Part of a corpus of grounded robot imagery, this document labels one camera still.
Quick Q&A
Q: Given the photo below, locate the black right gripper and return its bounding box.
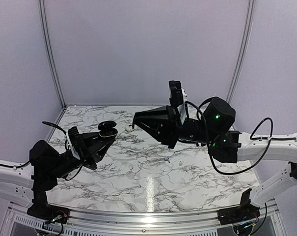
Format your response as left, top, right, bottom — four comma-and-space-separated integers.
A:
134, 105, 217, 149

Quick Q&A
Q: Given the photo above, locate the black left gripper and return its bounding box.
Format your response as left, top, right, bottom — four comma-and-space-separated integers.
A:
50, 130, 115, 179

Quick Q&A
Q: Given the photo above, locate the black earbud charging case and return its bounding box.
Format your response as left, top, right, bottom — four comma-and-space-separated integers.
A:
98, 120, 118, 138

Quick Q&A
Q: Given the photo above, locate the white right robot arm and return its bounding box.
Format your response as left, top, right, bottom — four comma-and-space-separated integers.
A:
132, 97, 297, 220

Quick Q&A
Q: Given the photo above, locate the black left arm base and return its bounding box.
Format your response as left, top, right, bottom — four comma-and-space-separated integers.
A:
27, 191, 70, 224

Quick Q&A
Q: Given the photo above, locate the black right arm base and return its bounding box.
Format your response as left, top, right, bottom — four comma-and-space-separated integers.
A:
217, 188, 260, 225

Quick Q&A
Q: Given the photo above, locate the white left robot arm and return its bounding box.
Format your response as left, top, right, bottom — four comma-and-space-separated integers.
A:
0, 129, 117, 219

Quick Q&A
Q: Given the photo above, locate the beige earbud charging case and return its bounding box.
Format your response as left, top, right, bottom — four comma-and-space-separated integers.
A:
125, 124, 134, 132

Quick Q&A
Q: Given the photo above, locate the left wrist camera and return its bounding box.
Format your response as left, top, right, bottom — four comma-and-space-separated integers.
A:
66, 126, 81, 160

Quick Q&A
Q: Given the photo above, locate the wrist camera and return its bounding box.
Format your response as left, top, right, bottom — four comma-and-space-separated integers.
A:
66, 126, 81, 160
168, 81, 187, 125

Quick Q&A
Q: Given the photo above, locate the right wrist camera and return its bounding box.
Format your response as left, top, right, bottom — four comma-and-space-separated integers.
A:
168, 81, 187, 125

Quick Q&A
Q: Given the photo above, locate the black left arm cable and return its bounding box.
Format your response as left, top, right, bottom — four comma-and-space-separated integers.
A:
0, 120, 85, 181

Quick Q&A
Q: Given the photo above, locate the right aluminium corner post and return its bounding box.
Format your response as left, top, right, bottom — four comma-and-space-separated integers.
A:
226, 0, 256, 104

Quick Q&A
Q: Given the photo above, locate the aluminium corner post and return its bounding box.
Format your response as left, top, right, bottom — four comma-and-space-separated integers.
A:
38, 0, 67, 110
226, 0, 256, 104

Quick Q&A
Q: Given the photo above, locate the aluminium front frame rail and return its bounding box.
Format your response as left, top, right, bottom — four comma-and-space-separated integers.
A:
5, 201, 279, 236

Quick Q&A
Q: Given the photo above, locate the left aluminium corner post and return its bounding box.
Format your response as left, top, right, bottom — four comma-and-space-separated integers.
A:
38, 0, 67, 110

